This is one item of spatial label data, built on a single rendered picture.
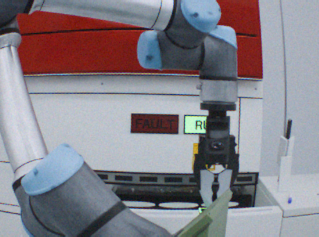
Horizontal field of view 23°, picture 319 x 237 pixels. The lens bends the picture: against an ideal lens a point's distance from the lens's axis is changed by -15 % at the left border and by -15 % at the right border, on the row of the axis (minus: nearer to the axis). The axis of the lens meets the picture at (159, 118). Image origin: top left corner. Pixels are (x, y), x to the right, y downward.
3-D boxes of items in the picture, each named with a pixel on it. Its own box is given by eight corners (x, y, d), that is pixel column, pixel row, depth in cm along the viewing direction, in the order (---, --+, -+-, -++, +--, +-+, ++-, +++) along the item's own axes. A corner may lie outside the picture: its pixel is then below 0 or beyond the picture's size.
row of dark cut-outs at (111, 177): (88, 180, 226) (88, 170, 226) (254, 182, 225) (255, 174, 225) (88, 180, 225) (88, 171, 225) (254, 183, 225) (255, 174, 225)
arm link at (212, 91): (238, 82, 164) (196, 80, 164) (238, 106, 164) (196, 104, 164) (236, 81, 171) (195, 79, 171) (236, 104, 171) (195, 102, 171)
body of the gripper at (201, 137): (233, 163, 173) (235, 102, 173) (236, 168, 165) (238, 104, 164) (195, 164, 173) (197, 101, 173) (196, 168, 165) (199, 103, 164)
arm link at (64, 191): (80, 232, 121) (21, 164, 122) (63, 250, 132) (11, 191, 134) (132, 190, 127) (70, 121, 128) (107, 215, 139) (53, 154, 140)
